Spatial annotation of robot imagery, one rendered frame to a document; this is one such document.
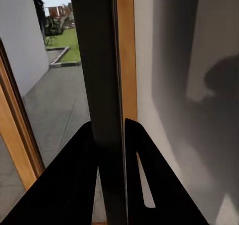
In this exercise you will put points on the poster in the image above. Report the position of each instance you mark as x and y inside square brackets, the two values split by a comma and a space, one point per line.
[97, 28]

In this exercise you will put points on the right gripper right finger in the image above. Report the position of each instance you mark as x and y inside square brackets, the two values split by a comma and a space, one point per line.
[174, 206]

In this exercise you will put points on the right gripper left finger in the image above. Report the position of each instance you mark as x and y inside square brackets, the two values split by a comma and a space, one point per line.
[64, 193]

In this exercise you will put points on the door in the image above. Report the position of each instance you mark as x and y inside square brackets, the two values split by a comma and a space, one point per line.
[43, 99]

